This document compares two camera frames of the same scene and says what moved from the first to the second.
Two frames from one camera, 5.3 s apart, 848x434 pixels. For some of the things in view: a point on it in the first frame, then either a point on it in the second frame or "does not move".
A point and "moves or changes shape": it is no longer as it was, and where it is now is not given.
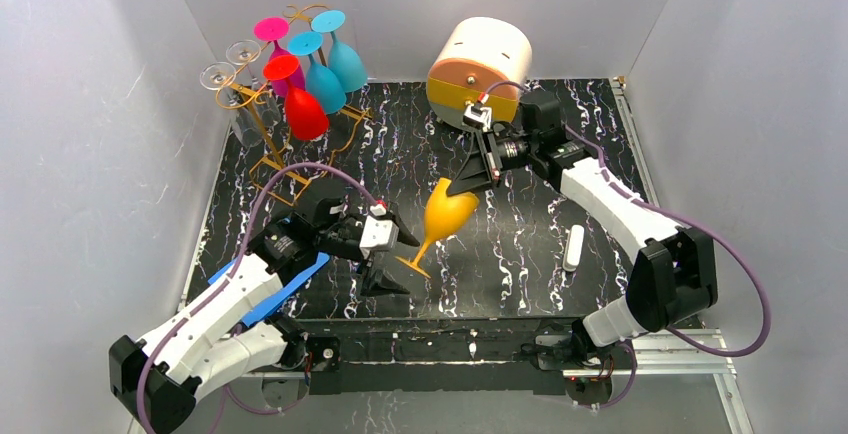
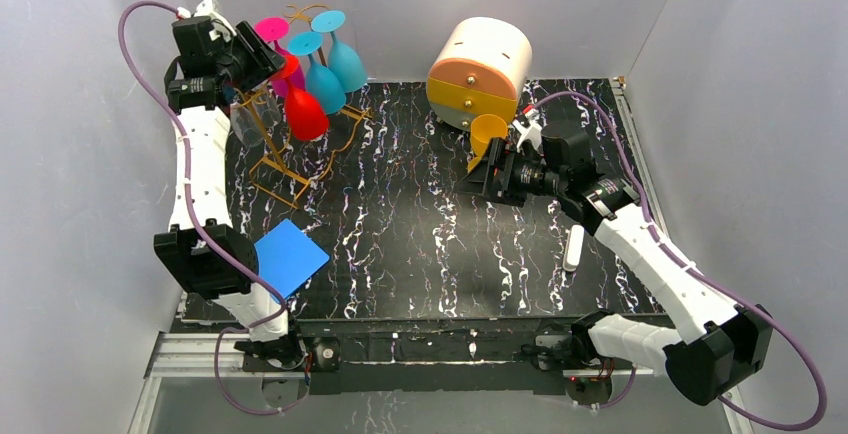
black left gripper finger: (376, 283) -> (269, 57)
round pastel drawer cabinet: (480, 61) does not move
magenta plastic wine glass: (274, 29) does not move
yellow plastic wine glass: (444, 214) moves or changes shape
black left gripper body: (370, 258) -> (263, 54)
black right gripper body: (490, 155) -> (497, 171)
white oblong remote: (573, 248) does not move
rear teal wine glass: (344, 60) does not move
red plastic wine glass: (305, 117) does not move
